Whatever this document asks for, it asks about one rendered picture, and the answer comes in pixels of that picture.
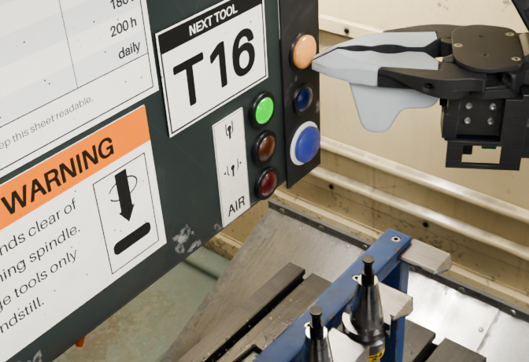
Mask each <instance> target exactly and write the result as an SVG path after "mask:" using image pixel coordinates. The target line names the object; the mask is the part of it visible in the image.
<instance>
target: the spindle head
mask: <svg viewBox="0 0 529 362"><path fill-rule="evenodd" d="M220 1H222V0H146V7H147V12H148V17H149V23H150V34H151V39H152V45H153V51H154V61H155V66H156V72H157V82H158V88H159V90H157V91H156V92H154V93H152V94H150V95H149V96H147V97H145V98H143V99H142V100H140V101H138V102H136V103H135V104H133V105H130V106H128V107H127V108H126V109H123V110H121V111H119V112H118V113H116V114H114V115H112V116H111V117H109V118H107V119H105V120H103V121H102V122H100V123H98V124H96V125H94V126H93V127H91V128H89V129H87V130H86V131H84V132H82V133H80V134H78V135H77V136H75V137H73V138H71V139H69V140H68V141H66V142H63V143H62V144H60V145H59V146H56V147H54V148H53V149H51V150H49V151H47V152H46V153H44V154H42V155H40V156H39V157H37V158H35V159H33V160H32V161H29V162H28V163H26V164H24V165H22V166H20V167H19V168H17V169H15V170H13V171H11V172H10V173H8V174H6V175H4V176H3V177H1V178H0V185H1V184H3V183H5V182H6V181H8V180H10V179H12V178H13V177H15V176H17V175H19V174H20V173H22V172H25V171H26V170H28V169H29V168H32V167H33V166H35V165H37V164H38V163H40V162H42V161H44V160H45V159H47V158H49V157H51V156H53V155H54V154H56V153H58V152H60V151H62V150H64V149H65V148H67V147H69V146H71V145H72V144H74V143H76V142H78V141H79V140H81V139H84V138H85V137H87V136H88V135H90V134H92V133H94V132H96V131H97V130H99V129H101V128H103V127H104V126H106V125H108V124H110V123H112V122H113V121H115V120H117V119H119V118H121V117H122V116H124V115H126V114H128V113H130V112H131V111H133V110H135V109H137V108H138V107H140V106H142V105H144V106H145V109H146V118H147V123H148V128H149V133H150V143H151V148H152V154H153V159H154V167H155V173H156V178H157V188H158V193H159V198H160V203H161V212H162V218H163V223H164V228H165V237H166V243H165V244H164V245H163V246H162V247H160V248H159V249H157V250H156V251H154V252H153V253H151V254H150V255H149V256H148V257H147V258H145V259H144V260H142V261H141V262H139V263H138V264H137V265H136V266H134V267H133V268H132V269H130V270H129V271H127V272H126V273H124V274H123V275H122V276H121V277H120V278H118V279H117V280H115V281H114V282H113V283H111V284H109V285H108V286H107V287H106V288H105V289H103V290H102V291H100V292H99V293H98V294H96V295H94V296H93V297H92V298H91V299H90V300H88V301H87V302H85V303H84V304H83V305H81V306H80V307H79V308H77V309H76V310H75V311H73V312H72V313H70V314H69V315H68V316H66V317H65V318H64V319H62V320H61V321H60V322H58V323H57V324H55V325H54V326H53V327H51V328H50V329H49V330H48V331H46V332H45V333H43V334H42V335H40V336H39V337H38V338H37V339H36V340H34V341H33V342H31V343H30V344H28V345H27V346H25V347H24V348H23V349H22V350H21V351H19V352H18V353H16V354H15V355H13V356H12V357H10V358H9V359H8V360H7V361H6V362H52V361H53V360H55V359H56V358H57V357H59V356H60V355H61V354H62V353H63V352H65V351H66V350H67V349H69V348H70V347H72V346H73V345H74V344H76V343H77V342H78V341H79V340H80V339H81V338H83V337H84V336H86V335H87V334H89V333H90V332H91V331H92V330H93V329H95V328H96V327H97V326H98V325H100V324H101V323H103V322H104V321H105V320H107V319H108V318H109V317H110V316H111V315H113V314H114V313H115V312H117V311H118V310H119V309H121V308H122V307H124V306H125V305H126V304H127V303H128V302H129V301H131V300H132V299H134V298H135V297H136V296H138V295H139V294H140V293H142V292H143V291H144V290H145V289H146V288H148V287H149V286H151V285H152V284H153V283H155V282H156V281H157V280H159V278H160V277H162V276H163V275H165V274H166V273H167V272H169V271H170V270H171V269H173V268H174V267H175V266H176V265H177V264H179V263H180V262H181V261H183V260H184V259H186V258H187V257H188V256H190V255H191V254H192V253H193V252H194V251H195V250H197V249H198V248H200V247H201V246H203V245H204V244H205V243H206V242H208V241H209V240H210V239H211V238H212V237H214V236H215V235H217V234H218V233H219V232H221V231H222V230H223V229H224V228H225V227H223V224H222V217H221V209H220V195H219V187H218V179H217V171H216V157H215V150H214V141H213V127H212V126H213V125H214V124H216V123H217V122H219V121H220V120H222V119H223V118H225V117H226V116H228V115H230V114H232V113H233V112H234V111H236V110H237V109H240V108H242V111H243V122H244V132H245V142H246V162H247V172H248V183H249V193H250V208H252V207H253V206H254V205H256V204H257V203H258V202H259V201H260V199H258V198H257V197H256V195H255V192H254V185H255V182H256V179H257V177H258V175H259V174H260V172H261V171H262V170H263V169H264V168H266V167H268V166H272V167H275V168H276V169H277V170H278V173H279V182H278V186H277V187H279V186H280V185H281V184H282V183H284V182H285V181H286V163H285V145H284V127H283V92H282V73H281V56H280V39H279V10H278V0H264V19H265V34H266V49H267V63H268V78H266V79H264V80H263V81H261V82H259V83H258V84H256V85H255V86H253V87H251V88H250V89H249V90H246V91H245V92H243V93H242V94H240V95H239V96H237V97H236V98H233V99H232V100H230V101H229V102H227V103H226V104H224V105H222V106H221V107H219V108H218V109H216V110H214V111H212V112H211V113H209V114H208V115H206V116H204V117H202V118H201V119H200V120H198V121H196V122H195V123H193V124H192V125H190V126H189V127H186V128H185V129H183V130H182V131H180V132H179V133H177V134H175V135H173V136H172V137H171V138H170V137H168V129H167V124H166V118H165V107H164V102H163V96H162V90H161V80H160V74H159V68H158V63H157V51H156V46H155V40H154V33H156V32H158V31H160V30H162V29H164V28H166V27H168V26H170V25H172V24H174V23H176V22H178V21H180V20H183V19H185V18H187V17H189V16H191V15H193V14H195V13H197V12H199V11H201V10H203V9H205V8H207V7H209V6H212V5H214V4H216V3H218V2H220ZM263 91H267V92H270V93H272V95H273V96H274V99H275V102H276V107H275V112H274V114H273V117H272V119H271V120H270V121H269V123H268V124H267V125H266V126H264V127H262V128H256V127H253V126H252V124H251V123H250V118H249V111H250V106H251V103H252V101H253V100H254V99H255V97H256V96H257V95H258V94H260V93H261V92H263ZM265 130H270V131H274V132H275V134H276V137H277V147H276V151H275V154H274V156H273V157H272V159H271V160H270V161H269V162H268V163H267V164H264V165H258V164H255V163H254V162H253V158H252V148H253V144H254V141H255V139H256V138H257V136H258V135H259V134H260V133H261V132H263V131H265ZM247 210H249V209H247ZM247 210H246V211H247ZM244 213H245V212H244ZM241 215H242V214H241ZM241 215H240V216H241ZM238 218H239V216H238V217H237V218H236V219H238ZM236 219H235V220H236ZM235 220H233V221H235ZM233 221H232V222H233ZM232 222H230V223H232ZM228 225H229V224H228ZM228 225H227V226H228ZM227 226H226V227H227Z"/></svg>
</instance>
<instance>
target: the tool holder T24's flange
mask: <svg viewBox="0 0 529 362"><path fill-rule="evenodd" d="M382 308H383V324H382V326H381V327H379V328H378V329H376V330H373V331H362V330H359V329H357V328H356V327H354V326H353V325H352V324H351V322H350V314H349V315H348V314H347V313H345V312H344V313H343V314H342V332H344V333H346V334H348V335H349V336H350V337H351V338H354V339H356V340H358V341H361V342H363V343H365V344H367V345H369V350H372V349H378V348H380V347H382V346H383V343H382V342H381V341H380V340H381V339H382V338H383V336H385V337H387V338H390V322H391V318H390V313H389V312H388V311H387V310H386V309H385V308H384V307H383V306H382Z"/></svg>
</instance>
